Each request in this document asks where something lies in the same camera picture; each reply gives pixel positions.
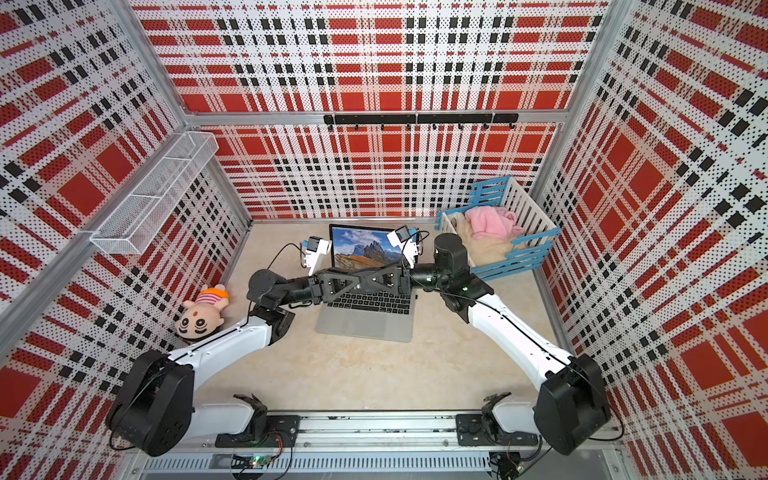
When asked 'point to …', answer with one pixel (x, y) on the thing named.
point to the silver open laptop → (372, 315)
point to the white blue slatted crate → (506, 193)
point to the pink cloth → (492, 223)
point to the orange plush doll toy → (201, 318)
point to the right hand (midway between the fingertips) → (375, 278)
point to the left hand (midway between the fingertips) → (364, 280)
